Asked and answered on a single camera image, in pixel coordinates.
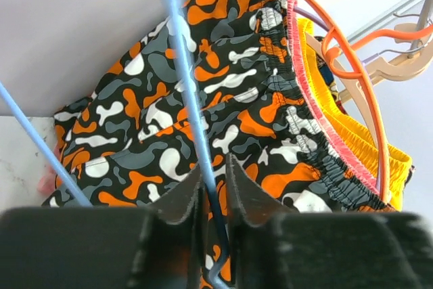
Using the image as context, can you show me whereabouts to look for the yellow shorts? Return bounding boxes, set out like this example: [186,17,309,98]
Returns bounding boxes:
[296,18,413,212]

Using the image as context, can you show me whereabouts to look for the orange plastic hanger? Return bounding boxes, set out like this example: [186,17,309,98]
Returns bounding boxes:
[279,0,433,204]

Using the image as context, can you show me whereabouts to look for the camouflage orange black shorts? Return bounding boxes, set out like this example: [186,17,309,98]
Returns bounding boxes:
[42,0,396,289]

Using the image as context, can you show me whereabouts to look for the comic print shorts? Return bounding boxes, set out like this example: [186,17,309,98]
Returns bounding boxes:
[310,47,347,115]

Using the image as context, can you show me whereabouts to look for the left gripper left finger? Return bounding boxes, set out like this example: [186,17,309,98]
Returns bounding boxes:
[1,168,203,288]

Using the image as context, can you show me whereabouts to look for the pink patterned shorts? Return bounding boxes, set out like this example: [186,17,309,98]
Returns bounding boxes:
[290,0,380,194]

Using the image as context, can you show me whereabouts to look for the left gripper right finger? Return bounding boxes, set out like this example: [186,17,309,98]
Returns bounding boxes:
[226,154,432,288]

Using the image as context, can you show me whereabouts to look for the wooden hanger under comic shorts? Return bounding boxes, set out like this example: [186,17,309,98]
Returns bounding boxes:
[334,11,433,104]

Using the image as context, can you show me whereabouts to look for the blue wire hanger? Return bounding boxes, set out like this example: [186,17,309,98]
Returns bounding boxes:
[1,0,229,288]

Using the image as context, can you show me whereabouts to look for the wooden hanger under yellow shorts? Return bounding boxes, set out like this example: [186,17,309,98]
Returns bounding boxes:
[305,32,378,146]

